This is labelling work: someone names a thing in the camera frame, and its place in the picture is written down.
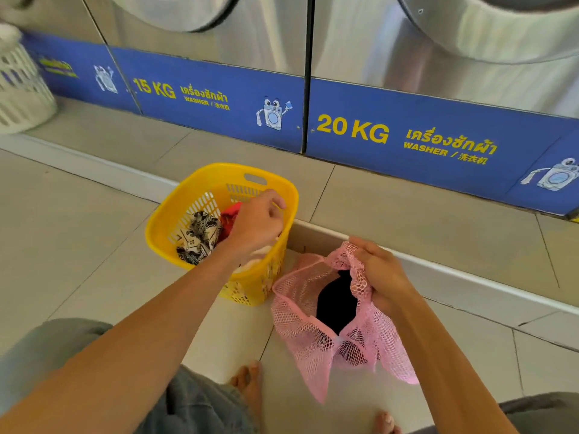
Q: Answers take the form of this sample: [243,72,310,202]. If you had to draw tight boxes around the person's right hand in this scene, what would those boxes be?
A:
[348,237,413,315]

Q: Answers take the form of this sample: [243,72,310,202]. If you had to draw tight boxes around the pink mesh laundry bag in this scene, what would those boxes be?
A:
[271,241,419,405]

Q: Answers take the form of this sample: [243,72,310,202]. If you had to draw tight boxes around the red garment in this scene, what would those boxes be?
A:
[218,202,243,242]

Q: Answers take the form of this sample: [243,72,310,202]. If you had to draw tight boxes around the grey shorts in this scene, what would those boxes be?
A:
[0,318,579,434]

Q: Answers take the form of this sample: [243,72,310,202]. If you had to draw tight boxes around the person's foot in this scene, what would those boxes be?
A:
[230,360,264,431]
[374,411,402,434]

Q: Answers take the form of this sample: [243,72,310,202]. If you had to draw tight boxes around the yellow plastic laundry basket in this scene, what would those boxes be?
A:
[145,163,299,307]

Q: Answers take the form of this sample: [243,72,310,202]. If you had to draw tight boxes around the person's left forearm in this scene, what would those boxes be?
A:
[0,241,254,434]

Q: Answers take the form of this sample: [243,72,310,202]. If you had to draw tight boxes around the white plastic laundry basket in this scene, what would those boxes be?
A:
[0,22,59,135]

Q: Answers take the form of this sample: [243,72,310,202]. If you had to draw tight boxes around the person's right forearm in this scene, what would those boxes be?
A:
[374,289,518,434]

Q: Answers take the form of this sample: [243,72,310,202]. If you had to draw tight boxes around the round steel washer door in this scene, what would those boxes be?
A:
[106,0,241,33]
[395,0,579,65]

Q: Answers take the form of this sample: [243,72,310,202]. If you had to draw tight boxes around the person's left foot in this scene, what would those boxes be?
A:
[230,360,264,431]

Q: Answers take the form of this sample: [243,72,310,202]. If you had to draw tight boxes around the person's left hand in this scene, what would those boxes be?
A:
[227,189,287,256]

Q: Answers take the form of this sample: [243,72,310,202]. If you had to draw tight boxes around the steel washing machine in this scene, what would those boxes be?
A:
[305,0,579,218]
[0,0,142,115]
[81,0,314,154]

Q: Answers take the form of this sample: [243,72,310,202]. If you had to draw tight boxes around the person's right foot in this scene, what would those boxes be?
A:
[374,411,402,434]

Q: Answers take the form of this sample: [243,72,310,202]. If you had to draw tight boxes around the black and white patterned garment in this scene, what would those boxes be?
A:
[176,211,222,266]

